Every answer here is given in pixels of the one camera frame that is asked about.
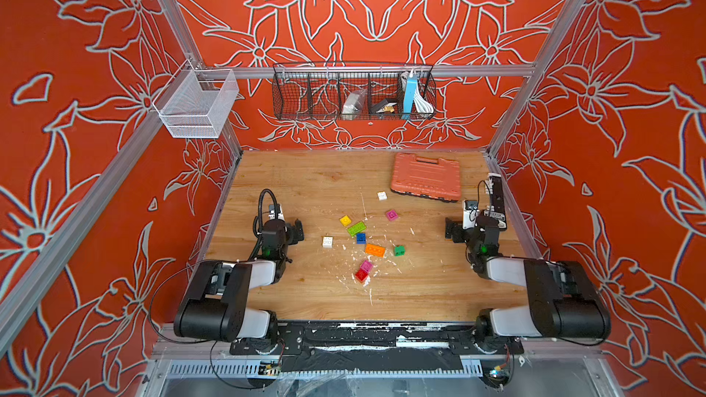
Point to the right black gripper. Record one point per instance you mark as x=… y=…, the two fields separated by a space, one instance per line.
x=458 y=229

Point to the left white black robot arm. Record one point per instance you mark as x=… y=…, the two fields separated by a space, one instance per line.
x=214 y=307

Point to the orange plastic tool case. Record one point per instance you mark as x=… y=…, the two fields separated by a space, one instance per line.
x=431 y=178

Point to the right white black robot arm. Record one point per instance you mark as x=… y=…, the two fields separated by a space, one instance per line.
x=562 y=302

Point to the yellow lego brick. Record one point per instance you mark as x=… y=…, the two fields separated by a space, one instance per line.
x=346 y=221

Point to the lime green lego brick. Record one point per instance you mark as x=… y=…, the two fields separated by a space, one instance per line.
x=356 y=228

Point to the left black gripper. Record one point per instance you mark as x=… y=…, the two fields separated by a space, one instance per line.
x=295 y=232

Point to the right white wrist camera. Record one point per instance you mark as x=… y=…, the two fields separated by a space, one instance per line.
x=470 y=213

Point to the black handheld scraper tool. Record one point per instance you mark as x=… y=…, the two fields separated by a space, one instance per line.
x=497 y=198

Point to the clear plastic wall bin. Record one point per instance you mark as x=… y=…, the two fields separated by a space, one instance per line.
x=193 y=108

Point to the light blue box in basket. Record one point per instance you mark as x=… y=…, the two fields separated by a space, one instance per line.
x=410 y=90

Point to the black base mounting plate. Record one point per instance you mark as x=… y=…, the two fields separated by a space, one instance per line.
x=378 y=347

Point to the red lego brick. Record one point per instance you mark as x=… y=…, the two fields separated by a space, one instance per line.
x=362 y=275

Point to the pink lego brick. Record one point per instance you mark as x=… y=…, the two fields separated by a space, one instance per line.
x=366 y=266

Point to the silver packet in basket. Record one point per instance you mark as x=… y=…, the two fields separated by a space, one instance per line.
x=354 y=105

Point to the black wire wall basket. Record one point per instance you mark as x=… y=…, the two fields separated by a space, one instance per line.
x=306 y=91

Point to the orange long lego brick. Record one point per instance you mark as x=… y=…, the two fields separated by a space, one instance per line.
x=376 y=251

